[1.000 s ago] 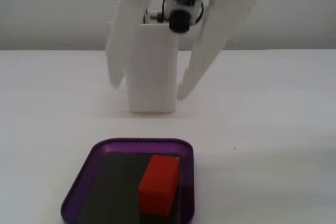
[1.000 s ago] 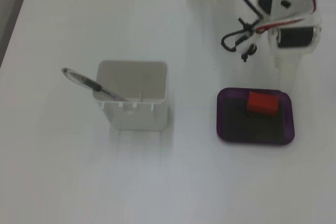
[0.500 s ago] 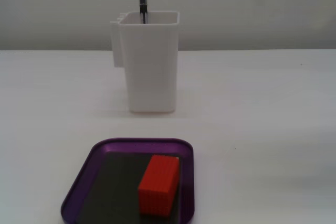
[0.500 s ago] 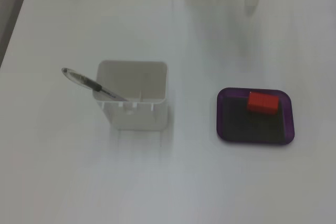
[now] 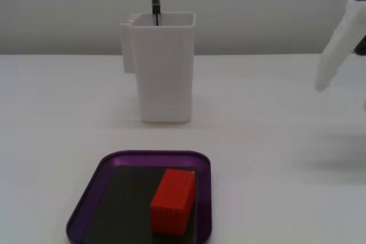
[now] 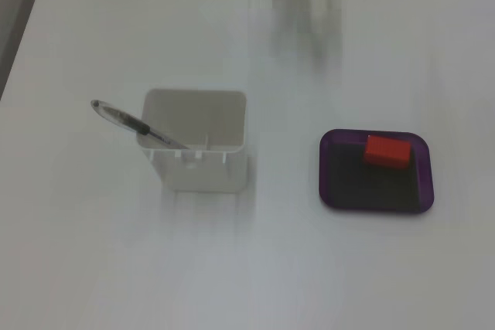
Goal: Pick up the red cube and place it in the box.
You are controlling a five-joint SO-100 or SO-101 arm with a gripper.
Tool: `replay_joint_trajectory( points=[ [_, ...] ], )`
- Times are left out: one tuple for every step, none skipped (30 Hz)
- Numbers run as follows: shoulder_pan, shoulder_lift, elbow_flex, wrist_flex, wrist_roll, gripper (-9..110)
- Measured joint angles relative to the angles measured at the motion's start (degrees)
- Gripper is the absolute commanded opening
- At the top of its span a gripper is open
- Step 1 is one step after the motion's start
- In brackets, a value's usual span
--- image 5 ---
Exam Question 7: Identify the red rectangular block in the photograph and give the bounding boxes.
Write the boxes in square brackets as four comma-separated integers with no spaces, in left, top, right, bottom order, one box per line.
[150,168,197,237]

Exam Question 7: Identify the white plastic pen holder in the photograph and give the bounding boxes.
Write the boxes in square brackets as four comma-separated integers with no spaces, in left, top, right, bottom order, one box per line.
[120,11,197,125]

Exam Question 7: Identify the purple metal tray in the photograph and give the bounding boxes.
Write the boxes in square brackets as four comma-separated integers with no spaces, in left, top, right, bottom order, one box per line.
[65,149,213,244]

